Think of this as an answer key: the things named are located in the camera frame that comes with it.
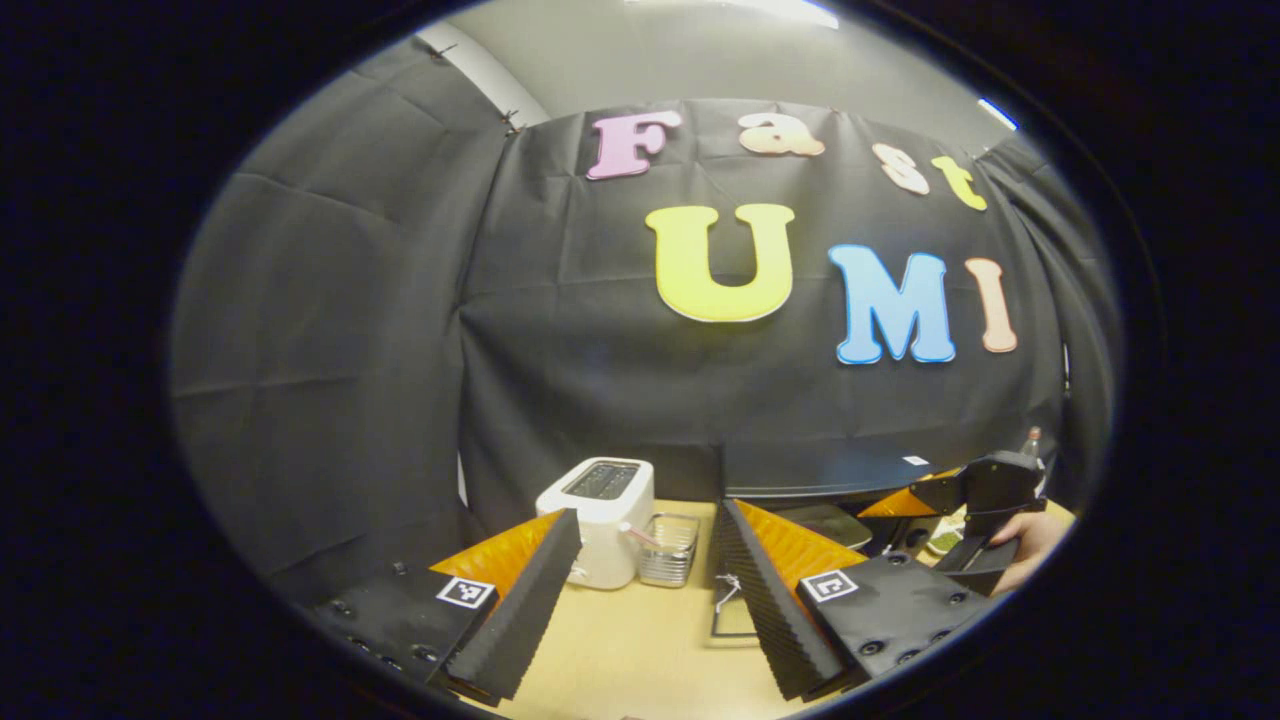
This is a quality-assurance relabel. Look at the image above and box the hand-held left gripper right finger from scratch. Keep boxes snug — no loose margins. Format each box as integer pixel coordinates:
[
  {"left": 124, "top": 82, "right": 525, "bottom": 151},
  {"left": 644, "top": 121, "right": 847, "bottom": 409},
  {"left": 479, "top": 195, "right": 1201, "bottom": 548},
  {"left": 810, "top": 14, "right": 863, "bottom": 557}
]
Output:
[{"left": 713, "top": 497, "right": 993, "bottom": 702}]

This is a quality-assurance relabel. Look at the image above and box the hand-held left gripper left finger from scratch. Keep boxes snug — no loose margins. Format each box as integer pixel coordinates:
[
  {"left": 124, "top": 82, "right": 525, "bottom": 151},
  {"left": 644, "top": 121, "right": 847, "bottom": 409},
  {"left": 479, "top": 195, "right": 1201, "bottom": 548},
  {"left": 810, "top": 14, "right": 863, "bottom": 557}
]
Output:
[{"left": 305, "top": 507, "right": 584, "bottom": 701}]

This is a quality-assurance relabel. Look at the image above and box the cream rectangular tray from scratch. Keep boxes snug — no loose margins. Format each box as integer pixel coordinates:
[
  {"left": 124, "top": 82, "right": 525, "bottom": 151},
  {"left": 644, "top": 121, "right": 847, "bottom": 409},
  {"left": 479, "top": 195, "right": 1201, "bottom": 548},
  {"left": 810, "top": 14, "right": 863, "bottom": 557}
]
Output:
[{"left": 785, "top": 502, "right": 874, "bottom": 553}]

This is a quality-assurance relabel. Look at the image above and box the white toaster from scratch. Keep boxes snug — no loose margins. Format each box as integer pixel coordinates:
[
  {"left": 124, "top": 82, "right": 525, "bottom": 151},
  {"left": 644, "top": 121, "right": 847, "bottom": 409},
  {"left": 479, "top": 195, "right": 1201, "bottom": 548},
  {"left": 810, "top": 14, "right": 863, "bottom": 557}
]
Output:
[{"left": 534, "top": 456, "right": 657, "bottom": 592}]

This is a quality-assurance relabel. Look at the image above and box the black backdrop cloth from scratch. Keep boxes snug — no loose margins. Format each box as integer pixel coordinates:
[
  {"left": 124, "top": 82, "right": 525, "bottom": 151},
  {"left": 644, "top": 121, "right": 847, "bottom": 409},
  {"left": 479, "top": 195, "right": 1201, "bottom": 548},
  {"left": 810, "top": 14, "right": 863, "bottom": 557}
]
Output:
[{"left": 170, "top": 35, "right": 1121, "bottom": 613}]

